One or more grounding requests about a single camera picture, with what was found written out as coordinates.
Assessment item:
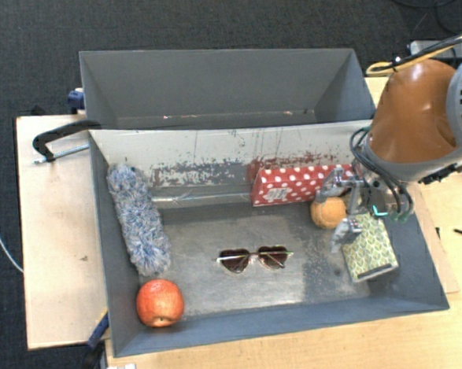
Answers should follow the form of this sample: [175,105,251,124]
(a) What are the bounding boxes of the orange ball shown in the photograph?
[309,195,350,232]

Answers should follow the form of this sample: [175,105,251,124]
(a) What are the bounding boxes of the grey metal bin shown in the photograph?
[78,26,453,360]

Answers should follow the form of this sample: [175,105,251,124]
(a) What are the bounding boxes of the green patterned box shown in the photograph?
[338,211,401,285]

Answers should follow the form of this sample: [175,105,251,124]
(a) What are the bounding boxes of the heart-shaped sunglasses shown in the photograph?
[215,243,296,277]

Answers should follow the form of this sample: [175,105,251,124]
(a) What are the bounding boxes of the pale wood board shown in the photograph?
[11,110,112,351]

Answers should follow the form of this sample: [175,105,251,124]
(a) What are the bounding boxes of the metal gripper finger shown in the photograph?
[313,166,366,205]
[327,215,365,255]

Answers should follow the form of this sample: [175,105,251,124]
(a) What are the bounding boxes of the red box with white dots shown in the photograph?
[247,161,360,208]

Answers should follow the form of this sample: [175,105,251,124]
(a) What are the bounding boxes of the blue and white fluffy duster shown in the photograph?
[104,160,175,280]

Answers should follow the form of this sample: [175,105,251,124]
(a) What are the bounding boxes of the red apple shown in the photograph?
[134,277,187,330]

